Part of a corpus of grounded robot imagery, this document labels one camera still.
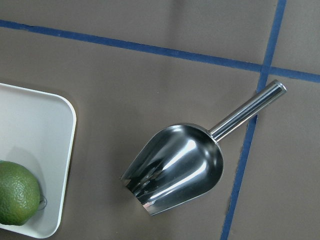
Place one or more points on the stainless steel ice scoop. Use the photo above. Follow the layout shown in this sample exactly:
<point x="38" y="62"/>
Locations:
<point x="184" y="161"/>

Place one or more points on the beige plastic tray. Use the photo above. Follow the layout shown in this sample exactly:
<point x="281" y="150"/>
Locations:
<point x="37" y="131"/>

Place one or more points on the green lime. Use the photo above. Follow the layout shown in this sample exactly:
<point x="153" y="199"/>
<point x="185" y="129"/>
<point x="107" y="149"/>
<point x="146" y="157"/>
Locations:
<point x="19" y="194"/>

